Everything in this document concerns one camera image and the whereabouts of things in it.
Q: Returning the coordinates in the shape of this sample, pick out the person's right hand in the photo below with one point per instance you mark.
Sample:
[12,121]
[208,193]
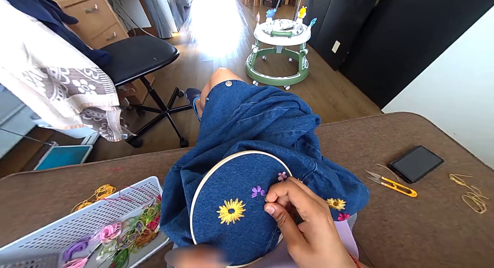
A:
[318,225]

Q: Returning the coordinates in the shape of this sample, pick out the person's right index finger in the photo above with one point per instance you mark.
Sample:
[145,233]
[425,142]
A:
[290,191]

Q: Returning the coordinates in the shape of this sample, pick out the person's right thumb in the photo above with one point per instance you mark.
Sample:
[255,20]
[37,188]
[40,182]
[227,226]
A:
[285,222]

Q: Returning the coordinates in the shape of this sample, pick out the person's right fingers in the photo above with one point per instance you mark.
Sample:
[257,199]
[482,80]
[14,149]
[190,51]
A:
[305,187]

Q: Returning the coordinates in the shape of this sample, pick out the person's right forearm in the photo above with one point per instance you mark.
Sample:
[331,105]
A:
[359,265]

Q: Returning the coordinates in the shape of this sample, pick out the blue denim garment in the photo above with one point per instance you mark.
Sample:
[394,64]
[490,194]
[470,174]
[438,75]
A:
[247,125]

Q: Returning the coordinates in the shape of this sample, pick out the loose thin beige thread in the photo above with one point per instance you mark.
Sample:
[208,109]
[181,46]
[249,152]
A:
[389,170]

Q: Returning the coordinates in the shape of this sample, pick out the brown sofa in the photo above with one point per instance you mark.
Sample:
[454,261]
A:
[389,221]

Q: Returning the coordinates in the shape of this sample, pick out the yellow thread snips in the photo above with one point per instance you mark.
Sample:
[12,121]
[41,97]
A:
[397,186]

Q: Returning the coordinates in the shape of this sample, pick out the round wooden embroidery hoop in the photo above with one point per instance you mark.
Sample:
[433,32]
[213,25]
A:
[195,196]

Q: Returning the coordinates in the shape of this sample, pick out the black smartphone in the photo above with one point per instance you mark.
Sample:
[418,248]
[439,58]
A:
[416,164]

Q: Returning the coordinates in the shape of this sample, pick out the person's legs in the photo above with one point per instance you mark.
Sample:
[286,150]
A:
[222,76]

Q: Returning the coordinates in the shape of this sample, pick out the green white baby walker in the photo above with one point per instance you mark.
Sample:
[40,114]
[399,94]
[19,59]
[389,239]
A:
[281,37]

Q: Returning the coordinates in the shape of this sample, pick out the loose magenta thread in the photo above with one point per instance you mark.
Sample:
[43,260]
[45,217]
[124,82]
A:
[133,200]

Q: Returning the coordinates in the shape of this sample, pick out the pile of colourful thread skeins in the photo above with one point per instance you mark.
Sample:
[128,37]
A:
[127,237]

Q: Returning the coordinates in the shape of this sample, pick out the beige thread bundle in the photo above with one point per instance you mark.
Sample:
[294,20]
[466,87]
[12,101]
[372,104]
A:
[474,197]

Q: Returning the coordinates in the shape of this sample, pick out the black wardrobe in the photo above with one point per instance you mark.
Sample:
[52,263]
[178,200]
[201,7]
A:
[401,36]

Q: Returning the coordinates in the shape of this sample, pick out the yellow-orange thread bundle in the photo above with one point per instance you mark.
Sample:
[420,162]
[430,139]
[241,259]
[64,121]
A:
[101,192]

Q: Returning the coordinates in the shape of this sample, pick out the black swivel chair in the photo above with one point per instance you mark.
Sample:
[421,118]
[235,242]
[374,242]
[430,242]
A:
[137,55]

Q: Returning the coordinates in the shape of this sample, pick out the grey curtain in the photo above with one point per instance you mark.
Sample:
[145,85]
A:
[158,13]

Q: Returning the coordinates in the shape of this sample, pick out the light grey plastic basket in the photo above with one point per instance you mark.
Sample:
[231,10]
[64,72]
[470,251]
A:
[50,231]

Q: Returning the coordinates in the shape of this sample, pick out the wooden drawer cabinet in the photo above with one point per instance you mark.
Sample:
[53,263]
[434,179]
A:
[92,15]

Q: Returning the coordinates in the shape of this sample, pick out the white lace cloth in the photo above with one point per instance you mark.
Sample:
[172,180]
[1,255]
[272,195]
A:
[50,67]

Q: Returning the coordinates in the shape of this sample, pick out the navy blue cloth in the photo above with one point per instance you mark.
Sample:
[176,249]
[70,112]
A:
[50,15]

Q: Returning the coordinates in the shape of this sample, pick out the teal board with light frame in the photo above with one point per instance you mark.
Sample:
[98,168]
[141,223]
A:
[63,157]

